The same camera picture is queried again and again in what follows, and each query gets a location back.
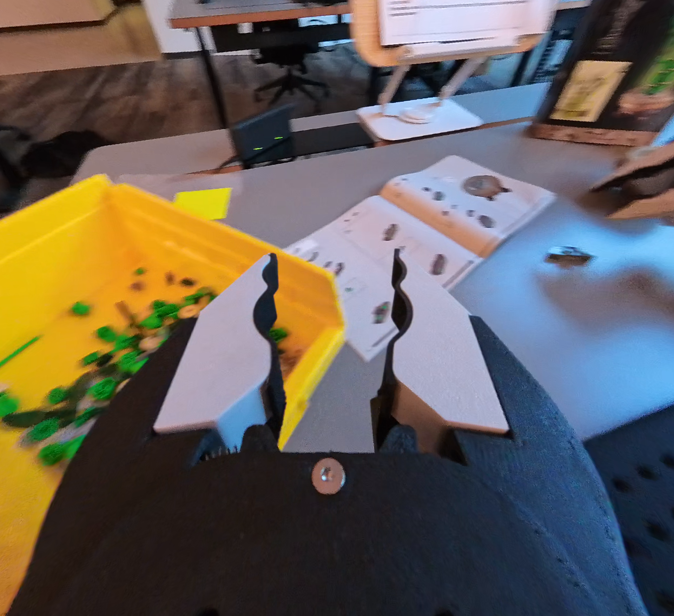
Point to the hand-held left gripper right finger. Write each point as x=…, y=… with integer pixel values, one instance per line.
x=442, y=363

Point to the background desk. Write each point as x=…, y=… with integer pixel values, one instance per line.
x=237, y=13

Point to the black office chair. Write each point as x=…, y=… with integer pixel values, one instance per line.
x=284, y=53

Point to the beige cabinet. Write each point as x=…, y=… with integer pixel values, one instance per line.
x=52, y=5

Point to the instruction sheet on stand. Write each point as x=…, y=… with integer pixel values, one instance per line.
x=363, y=5

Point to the open instruction booklet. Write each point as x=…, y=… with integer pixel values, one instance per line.
x=421, y=237

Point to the adjoining grey desk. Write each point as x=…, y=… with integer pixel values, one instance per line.
x=158, y=150

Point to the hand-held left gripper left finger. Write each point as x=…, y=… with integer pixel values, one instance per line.
x=221, y=363

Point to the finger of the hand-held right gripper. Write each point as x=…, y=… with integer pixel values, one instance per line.
x=642, y=166
x=647, y=208

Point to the black power box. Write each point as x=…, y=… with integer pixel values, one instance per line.
x=263, y=134

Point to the yellow parts bin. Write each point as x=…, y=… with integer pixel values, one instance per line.
x=63, y=237

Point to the black perforated chair part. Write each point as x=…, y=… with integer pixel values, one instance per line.
x=637, y=521

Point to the black bamboo set box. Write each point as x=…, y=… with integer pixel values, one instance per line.
x=605, y=21

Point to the dark brick with green tile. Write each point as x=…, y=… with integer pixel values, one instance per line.
x=568, y=256

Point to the green brick pieces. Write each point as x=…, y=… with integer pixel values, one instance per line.
x=105, y=389

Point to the yellow paper sheet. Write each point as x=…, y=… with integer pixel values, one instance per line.
x=203, y=203

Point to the black bag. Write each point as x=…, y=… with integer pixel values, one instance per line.
x=58, y=153

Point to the clear plastic sleeve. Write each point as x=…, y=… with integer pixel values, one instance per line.
x=152, y=184

